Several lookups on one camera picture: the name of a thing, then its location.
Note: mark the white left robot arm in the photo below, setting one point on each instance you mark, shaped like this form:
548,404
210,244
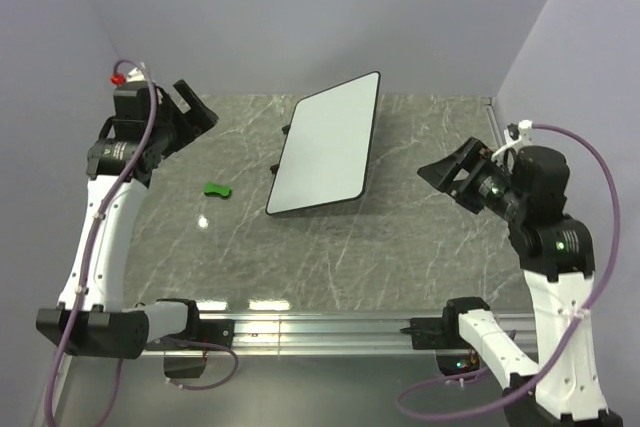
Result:
90,318

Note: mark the aluminium rail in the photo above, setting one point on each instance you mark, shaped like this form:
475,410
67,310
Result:
494,117
325,334

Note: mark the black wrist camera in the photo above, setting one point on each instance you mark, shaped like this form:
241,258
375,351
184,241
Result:
540,174
132,101

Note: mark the aluminium right side rail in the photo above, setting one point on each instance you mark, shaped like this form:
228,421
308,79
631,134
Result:
494,117

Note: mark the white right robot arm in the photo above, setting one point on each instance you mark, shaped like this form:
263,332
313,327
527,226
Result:
555,252

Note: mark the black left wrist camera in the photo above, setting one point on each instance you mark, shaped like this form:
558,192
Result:
132,101

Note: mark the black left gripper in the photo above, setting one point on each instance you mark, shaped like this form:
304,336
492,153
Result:
194,122

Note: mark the white whiteboard black frame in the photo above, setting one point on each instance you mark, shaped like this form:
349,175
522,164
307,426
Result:
327,147

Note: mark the green whiteboard eraser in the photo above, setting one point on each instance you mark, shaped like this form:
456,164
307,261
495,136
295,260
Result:
212,189

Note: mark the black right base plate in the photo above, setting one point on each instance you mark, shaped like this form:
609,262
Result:
427,333

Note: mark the aluminium front rail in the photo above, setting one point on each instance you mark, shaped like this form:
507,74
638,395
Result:
325,334

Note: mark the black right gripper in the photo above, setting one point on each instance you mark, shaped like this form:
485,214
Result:
440,171

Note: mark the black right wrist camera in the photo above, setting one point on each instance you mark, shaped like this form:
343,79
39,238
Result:
540,174

